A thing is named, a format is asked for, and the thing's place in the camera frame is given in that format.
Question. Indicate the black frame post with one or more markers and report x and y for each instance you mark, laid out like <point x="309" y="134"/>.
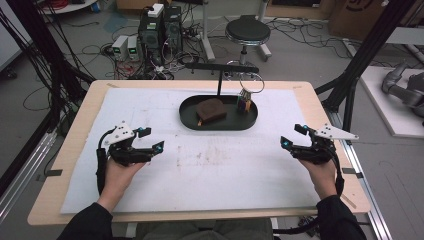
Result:
<point x="363" y="53"/>
<point x="50" y="50"/>

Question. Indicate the white metal stand leg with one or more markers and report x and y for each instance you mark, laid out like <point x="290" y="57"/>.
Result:
<point x="206" y="33"/>

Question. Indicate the small white box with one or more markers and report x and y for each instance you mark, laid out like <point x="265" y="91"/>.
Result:
<point x="156" y="10"/>

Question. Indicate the person's left hand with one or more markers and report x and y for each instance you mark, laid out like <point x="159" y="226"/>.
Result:
<point x="118" y="176"/>

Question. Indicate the black round stool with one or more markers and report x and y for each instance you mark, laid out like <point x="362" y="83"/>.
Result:
<point x="248" y="30"/>

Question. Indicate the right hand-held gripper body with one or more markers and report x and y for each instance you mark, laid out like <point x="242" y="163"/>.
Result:
<point x="320" y="151"/>

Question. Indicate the cardboard box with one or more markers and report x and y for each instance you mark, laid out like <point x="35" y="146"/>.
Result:
<point x="356" y="13"/>

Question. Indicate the white platform board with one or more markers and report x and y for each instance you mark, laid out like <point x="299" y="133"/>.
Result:
<point x="383" y="113"/>

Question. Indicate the person's right hand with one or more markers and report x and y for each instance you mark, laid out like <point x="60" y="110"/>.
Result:
<point x="323" y="176"/>

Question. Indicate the person's legs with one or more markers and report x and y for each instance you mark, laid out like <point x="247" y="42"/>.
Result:
<point x="200" y="231"/>

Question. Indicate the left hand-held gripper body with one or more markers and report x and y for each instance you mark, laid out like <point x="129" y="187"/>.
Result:
<point x="125" y="155"/>

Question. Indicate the white power supply box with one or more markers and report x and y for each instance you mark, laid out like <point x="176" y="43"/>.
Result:
<point x="133" y="48"/>
<point x="119" y="46"/>

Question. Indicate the black oval tray with hanger stand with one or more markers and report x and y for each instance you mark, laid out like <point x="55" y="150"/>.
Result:
<point x="230" y="121"/>

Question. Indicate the aluminium rail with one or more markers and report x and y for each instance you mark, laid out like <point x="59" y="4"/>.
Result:
<point x="370" y="200"/>
<point x="23" y="173"/>

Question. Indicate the white table mat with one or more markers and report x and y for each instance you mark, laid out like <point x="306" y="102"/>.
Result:
<point x="206" y="173"/>

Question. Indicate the black computer tower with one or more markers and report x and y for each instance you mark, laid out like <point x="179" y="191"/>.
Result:
<point x="150" y="40"/>
<point x="173" y="30"/>

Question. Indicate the brown wallet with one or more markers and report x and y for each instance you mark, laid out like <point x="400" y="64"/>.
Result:
<point x="211" y="110"/>

